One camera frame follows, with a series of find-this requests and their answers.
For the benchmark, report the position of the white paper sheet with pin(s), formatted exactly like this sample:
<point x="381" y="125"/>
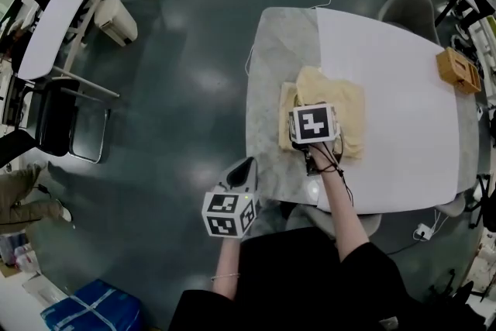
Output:
<point x="387" y="62"/>

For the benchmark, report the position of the person's left forearm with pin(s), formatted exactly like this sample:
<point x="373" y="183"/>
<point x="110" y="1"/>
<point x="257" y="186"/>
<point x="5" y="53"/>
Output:
<point x="226" y="259"/>

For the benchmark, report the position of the white power strip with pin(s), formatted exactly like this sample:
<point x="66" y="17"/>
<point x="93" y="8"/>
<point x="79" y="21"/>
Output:
<point x="479" y="112"/>
<point x="424" y="231"/>

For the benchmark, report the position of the white trash bin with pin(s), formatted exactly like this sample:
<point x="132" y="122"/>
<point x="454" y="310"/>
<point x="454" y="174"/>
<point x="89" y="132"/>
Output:
<point x="116" y="19"/>

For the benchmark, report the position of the person's right forearm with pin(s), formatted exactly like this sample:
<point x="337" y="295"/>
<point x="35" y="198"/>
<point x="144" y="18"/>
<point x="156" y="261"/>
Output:
<point x="345" y="217"/>

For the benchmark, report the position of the white oval table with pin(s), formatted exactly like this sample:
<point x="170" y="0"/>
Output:
<point x="66" y="7"/>

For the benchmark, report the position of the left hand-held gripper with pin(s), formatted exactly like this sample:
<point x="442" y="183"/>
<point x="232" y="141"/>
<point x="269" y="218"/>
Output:
<point x="224" y="207"/>

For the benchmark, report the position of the blue wrapped package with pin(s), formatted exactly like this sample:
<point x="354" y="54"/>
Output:
<point x="93" y="308"/>

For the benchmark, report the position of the wicker basket box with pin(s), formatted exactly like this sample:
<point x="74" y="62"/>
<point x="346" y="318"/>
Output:
<point x="451" y="69"/>

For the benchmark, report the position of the black office chair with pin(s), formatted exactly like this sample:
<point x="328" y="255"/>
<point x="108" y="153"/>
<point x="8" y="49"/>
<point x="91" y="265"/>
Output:
<point x="486" y="205"/>

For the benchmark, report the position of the person's black top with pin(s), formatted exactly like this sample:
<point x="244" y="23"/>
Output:
<point x="294" y="283"/>

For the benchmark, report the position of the beige trousers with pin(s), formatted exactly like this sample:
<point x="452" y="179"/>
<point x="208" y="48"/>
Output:
<point x="348" y="101"/>

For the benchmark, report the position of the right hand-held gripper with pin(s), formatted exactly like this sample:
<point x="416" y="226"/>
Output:
<point x="314" y="124"/>

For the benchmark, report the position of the black metal-frame chair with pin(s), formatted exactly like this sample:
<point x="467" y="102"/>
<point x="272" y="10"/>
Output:
<point x="56" y="116"/>

